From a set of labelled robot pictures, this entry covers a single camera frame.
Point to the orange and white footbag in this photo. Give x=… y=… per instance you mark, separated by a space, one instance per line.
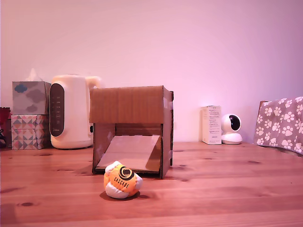
x=120 y=182

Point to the cardboard dice tower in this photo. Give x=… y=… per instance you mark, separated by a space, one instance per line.
x=127 y=106

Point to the white carton box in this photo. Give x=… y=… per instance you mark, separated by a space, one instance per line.
x=211 y=125

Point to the cream electric kettle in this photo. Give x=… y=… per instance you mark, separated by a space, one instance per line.
x=73 y=106

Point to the white tissue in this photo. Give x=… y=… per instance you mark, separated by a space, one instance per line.
x=33 y=75

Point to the cloud print tissue box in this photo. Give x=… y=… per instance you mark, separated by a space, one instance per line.
x=28 y=97

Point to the geometric print tissue box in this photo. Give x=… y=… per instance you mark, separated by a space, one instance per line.
x=27 y=132

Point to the grey paw print cloth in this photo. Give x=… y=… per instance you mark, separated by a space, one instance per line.
x=279 y=123

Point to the red object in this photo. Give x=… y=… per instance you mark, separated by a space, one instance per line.
x=4 y=116

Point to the small white round camera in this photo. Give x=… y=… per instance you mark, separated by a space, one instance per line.
x=230 y=132

